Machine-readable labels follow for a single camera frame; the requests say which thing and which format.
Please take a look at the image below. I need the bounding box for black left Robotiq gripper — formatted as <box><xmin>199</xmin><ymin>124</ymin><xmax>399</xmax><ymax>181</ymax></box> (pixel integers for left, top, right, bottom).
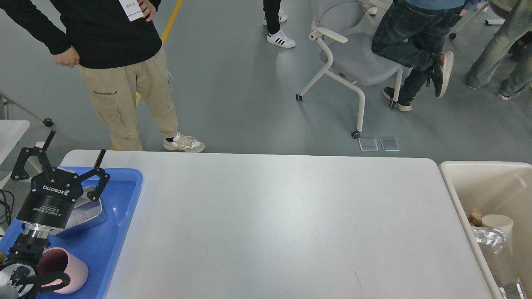
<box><xmin>10</xmin><ymin>130</ymin><xmax>111</xmax><ymax>229</ymax></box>

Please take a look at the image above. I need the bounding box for stainless steel rectangular tray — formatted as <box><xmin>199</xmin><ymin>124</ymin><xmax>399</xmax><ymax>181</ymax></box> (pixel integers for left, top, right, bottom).
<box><xmin>49</xmin><ymin>186</ymin><xmax>106</xmax><ymax>239</ymax></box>

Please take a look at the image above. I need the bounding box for pink ribbed mug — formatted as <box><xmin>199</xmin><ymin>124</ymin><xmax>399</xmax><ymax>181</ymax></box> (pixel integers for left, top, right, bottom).
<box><xmin>37</xmin><ymin>247</ymin><xmax>88</xmax><ymax>294</ymax></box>

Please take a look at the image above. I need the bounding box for brown paper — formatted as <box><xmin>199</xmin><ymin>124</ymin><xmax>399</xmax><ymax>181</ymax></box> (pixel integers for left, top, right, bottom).
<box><xmin>467</xmin><ymin>208</ymin><xmax>484</xmax><ymax>227</ymax></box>

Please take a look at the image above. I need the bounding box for aluminium foil tray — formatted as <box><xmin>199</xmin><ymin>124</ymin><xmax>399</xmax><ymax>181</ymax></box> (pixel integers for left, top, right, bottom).
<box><xmin>471</xmin><ymin>227</ymin><xmax>527</xmax><ymax>299</ymax></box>

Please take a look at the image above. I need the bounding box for white paper cup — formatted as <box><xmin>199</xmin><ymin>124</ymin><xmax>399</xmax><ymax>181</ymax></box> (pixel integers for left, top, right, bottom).
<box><xmin>481</xmin><ymin>214</ymin><xmax>514</xmax><ymax>246</ymax></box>

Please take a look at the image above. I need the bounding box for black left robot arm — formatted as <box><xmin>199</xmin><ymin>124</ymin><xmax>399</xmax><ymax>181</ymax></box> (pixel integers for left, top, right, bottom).
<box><xmin>1</xmin><ymin>131</ymin><xmax>110</xmax><ymax>299</ymax></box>

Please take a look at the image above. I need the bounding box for white side table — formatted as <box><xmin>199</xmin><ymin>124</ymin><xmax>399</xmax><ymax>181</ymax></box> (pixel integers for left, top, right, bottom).
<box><xmin>0</xmin><ymin>120</ymin><xmax>30</xmax><ymax>189</ymax></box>

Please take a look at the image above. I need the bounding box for blue plastic tray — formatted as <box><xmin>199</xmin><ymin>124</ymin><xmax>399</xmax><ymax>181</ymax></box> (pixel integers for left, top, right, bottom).
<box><xmin>1</xmin><ymin>167</ymin><xmax>143</xmax><ymax>299</ymax></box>

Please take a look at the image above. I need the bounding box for person in khaki trousers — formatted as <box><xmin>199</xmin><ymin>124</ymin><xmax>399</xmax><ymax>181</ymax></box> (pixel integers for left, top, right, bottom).
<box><xmin>1</xmin><ymin>0</ymin><xmax>205</xmax><ymax>152</ymax></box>

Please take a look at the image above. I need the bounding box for person in black trousers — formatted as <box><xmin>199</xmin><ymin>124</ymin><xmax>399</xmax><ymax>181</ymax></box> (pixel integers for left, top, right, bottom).
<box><xmin>263</xmin><ymin>0</ymin><xmax>295</xmax><ymax>49</ymax></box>

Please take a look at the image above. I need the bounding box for grey white office chair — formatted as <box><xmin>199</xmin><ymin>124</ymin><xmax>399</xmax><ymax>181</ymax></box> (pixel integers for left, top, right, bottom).
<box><xmin>296</xmin><ymin>0</ymin><xmax>403</xmax><ymax>139</ymax></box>

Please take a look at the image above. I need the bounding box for person in dark jeans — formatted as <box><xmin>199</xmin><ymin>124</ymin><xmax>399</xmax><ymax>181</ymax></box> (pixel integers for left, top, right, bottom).
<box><xmin>371</xmin><ymin>0</ymin><xmax>478</xmax><ymax>112</ymax></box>

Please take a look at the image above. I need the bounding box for beige plastic bin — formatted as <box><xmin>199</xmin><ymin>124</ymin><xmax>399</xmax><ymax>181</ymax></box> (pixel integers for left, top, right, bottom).
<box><xmin>439</xmin><ymin>161</ymin><xmax>532</xmax><ymax>299</ymax></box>

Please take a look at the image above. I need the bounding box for person in blue jeans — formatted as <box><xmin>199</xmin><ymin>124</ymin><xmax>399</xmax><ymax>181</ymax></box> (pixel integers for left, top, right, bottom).
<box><xmin>465</xmin><ymin>0</ymin><xmax>532</xmax><ymax>100</ymax></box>

